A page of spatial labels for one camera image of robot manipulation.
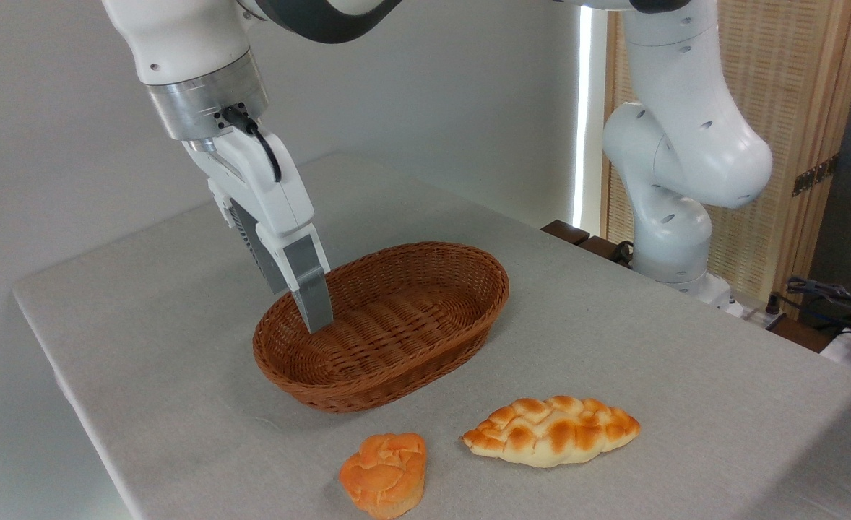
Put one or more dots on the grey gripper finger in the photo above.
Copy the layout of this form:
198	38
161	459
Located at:
253	249
308	278

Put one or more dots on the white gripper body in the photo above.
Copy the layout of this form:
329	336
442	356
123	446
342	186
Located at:
266	191

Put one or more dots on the small round orange bread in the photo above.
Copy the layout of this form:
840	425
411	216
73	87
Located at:
386	473

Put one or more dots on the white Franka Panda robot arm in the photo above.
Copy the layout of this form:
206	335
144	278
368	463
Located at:
685	108

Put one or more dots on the brown woven wicker basket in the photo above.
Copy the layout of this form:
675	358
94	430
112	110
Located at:
396	325

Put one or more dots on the long braided golden bread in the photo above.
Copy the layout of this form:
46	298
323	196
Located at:
552	432

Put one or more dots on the grey tablecloth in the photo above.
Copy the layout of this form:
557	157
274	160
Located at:
180	325

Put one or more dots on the white power strip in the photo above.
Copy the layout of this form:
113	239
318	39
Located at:
758	318

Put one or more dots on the brass screen hinge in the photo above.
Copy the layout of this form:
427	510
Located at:
814	175

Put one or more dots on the bamboo folding screen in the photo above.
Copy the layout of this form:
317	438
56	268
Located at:
787	72

